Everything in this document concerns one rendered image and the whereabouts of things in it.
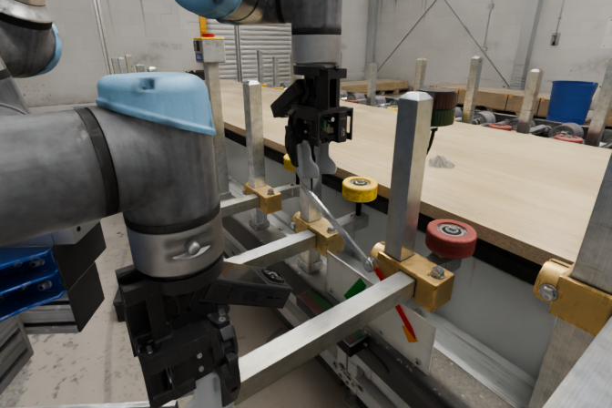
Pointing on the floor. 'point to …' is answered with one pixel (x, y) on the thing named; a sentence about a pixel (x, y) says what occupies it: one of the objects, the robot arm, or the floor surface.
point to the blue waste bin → (571, 101)
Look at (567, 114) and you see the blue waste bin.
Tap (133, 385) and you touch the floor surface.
